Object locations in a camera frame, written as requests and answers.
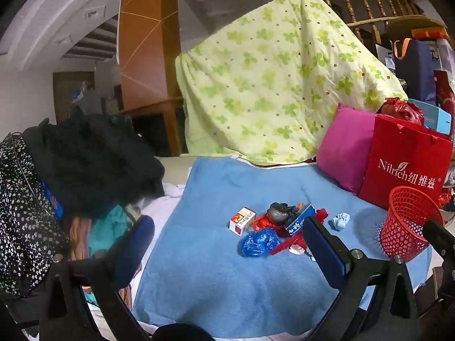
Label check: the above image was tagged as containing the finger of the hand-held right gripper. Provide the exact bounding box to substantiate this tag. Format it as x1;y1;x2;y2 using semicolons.
423;219;455;258

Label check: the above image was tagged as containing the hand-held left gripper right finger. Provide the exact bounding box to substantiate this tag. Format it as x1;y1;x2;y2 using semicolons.
302;216;422;341

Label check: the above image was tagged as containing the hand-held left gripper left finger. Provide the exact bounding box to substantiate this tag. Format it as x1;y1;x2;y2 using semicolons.
43;215;157;341

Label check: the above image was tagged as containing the white tissue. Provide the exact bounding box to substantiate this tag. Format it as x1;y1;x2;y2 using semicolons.
328;212;351;233

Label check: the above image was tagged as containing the red mesh basket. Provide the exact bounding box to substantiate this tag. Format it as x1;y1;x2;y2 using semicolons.
380;186;445;261

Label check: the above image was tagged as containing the red fringed plastic strip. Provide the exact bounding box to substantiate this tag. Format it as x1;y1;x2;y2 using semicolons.
269;208;328;256

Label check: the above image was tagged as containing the grey plastic bag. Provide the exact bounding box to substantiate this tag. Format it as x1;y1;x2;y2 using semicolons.
267;202;301;225

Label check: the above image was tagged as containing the teal cloth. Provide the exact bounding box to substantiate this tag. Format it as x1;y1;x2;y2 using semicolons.
88;204;136;256

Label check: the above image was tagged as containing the white bed sheet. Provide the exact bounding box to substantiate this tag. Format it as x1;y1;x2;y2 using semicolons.
135;183;185;228

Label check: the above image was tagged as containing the blue white carton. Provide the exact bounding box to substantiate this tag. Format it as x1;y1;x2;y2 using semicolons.
284;204;316;237

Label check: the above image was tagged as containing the orange brown cloth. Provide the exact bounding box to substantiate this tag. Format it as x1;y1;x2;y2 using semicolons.
69;217;93;260

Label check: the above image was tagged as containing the crumpled blue plastic bag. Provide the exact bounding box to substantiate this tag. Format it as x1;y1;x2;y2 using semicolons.
237;228;282;258

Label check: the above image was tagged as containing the blue towel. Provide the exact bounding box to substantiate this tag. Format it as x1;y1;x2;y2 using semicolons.
131;156;432;329

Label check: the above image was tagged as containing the black fuzzy coat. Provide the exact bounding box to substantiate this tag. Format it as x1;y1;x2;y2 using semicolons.
21;114;166;221

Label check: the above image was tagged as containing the small white orange box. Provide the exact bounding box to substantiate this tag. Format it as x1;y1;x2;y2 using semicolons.
228;207;257;237

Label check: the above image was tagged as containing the red paper shopping bag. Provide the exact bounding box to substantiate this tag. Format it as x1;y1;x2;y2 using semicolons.
358;113;454;212

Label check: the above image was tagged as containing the pink pillow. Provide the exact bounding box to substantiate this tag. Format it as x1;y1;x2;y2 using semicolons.
316;105;377;196

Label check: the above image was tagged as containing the light blue box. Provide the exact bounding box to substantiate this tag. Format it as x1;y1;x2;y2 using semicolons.
408;99;453;136

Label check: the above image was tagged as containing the black white floral cloth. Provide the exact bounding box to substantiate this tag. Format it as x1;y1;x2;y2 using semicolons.
0;133;72;297

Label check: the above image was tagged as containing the shiny red plastic bag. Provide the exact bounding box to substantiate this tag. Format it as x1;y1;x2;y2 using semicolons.
380;97;425;126

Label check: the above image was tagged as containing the red gift box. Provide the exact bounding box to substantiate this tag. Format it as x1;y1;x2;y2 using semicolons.
434;69;455;114

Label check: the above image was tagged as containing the brown wooden door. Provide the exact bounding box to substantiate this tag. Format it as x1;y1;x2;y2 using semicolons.
53;71;95;125

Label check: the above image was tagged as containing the green clover print quilt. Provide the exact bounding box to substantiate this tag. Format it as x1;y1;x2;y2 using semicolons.
175;0;409;167

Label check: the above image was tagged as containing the orange wooden column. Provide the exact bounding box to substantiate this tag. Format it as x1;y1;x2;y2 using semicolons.
117;0;183;157

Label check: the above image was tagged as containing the wooden stair railing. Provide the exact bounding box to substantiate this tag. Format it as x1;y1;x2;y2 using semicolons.
313;0;445;43

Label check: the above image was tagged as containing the navy bag with orange handles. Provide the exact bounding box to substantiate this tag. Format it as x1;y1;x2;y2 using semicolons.
391;37;439;89

